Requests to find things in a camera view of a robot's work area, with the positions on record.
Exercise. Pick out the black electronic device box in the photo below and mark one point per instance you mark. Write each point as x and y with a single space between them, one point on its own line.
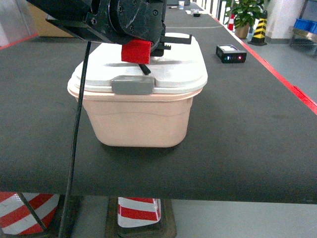
230 54

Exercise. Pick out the steel roller rack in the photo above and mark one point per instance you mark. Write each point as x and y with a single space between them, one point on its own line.
301 40

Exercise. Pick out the middle red white cone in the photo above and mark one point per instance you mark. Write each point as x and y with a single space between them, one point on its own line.
132 217

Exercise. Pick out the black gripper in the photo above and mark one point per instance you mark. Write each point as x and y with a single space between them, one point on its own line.
120 21

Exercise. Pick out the white box lid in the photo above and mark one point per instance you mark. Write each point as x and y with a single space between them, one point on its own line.
180 70

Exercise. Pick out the red camera mount block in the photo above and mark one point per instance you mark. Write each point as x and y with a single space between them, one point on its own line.
136 51

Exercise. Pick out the left red white cone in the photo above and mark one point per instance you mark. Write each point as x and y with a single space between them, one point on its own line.
30 215

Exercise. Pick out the red white traffic cone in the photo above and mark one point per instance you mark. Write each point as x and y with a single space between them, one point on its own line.
230 24

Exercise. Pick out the green potted plant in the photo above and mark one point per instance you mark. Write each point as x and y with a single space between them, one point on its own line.
246 12

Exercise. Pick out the paper cup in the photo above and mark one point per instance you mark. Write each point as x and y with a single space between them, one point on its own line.
181 4

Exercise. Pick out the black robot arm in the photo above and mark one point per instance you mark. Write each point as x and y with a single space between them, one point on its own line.
70 15

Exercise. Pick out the black table mat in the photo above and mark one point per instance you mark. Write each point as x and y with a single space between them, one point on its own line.
249 138

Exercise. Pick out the yellow black bollard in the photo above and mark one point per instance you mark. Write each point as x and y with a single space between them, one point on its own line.
258 38

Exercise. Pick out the pink plastic storage box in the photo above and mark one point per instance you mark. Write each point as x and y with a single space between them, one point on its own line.
154 120

